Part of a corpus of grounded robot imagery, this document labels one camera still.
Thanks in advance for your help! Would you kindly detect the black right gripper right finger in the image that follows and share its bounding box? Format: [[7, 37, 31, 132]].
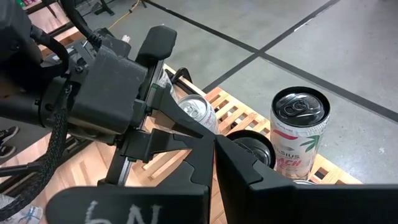
[[215, 134, 398, 224]]

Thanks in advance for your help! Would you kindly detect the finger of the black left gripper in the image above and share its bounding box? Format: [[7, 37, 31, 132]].
[[119, 84, 216, 164], [135, 24, 178, 67]]

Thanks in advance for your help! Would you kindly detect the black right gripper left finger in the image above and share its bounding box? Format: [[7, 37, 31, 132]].
[[45, 134, 215, 224]]

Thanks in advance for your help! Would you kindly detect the Spindrift can with fruit emblem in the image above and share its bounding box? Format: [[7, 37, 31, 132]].
[[177, 94, 221, 135]]

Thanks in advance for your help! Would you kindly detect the tall Celsius peach can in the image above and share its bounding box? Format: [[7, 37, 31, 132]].
[[269, 86, 331, 180]]

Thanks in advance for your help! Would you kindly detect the wooden slatted shelf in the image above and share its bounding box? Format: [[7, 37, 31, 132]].
[[132, 63, 363, 187]]

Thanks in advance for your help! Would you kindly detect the neighbouring wooden table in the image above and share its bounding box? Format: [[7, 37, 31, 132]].
[[26, 0, 88, 58]]

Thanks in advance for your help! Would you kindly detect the person's dark shoe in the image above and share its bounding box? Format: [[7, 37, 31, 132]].
[[0, 126, 20, 144], [0, 144, 17, 159]]

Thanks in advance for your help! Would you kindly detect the yellow floor cable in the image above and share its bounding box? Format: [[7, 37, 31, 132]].
[[107, 0, 141, 30]]

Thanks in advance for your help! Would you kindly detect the black looped camera cable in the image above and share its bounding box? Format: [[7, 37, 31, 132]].
[[60, 0, 103, 47]]

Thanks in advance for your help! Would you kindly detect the braided black gripper cable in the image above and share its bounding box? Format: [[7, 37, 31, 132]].
[[0, 105, 71, 220]]

